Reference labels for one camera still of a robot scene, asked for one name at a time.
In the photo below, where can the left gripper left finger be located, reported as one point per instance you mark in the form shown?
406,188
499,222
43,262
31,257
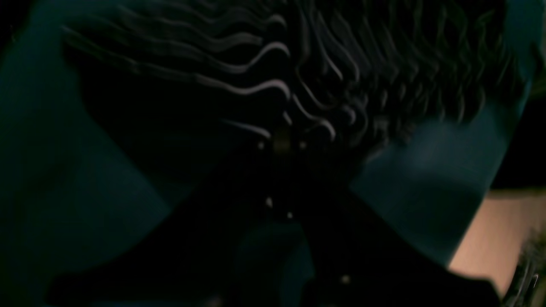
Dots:
226,244

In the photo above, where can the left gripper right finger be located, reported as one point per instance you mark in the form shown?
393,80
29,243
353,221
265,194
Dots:
360,261

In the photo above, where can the navy white striped t-shirt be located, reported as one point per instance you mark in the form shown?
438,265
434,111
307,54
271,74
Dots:
345,77

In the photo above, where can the teal table cloth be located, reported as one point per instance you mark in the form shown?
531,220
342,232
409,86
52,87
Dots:
75,194

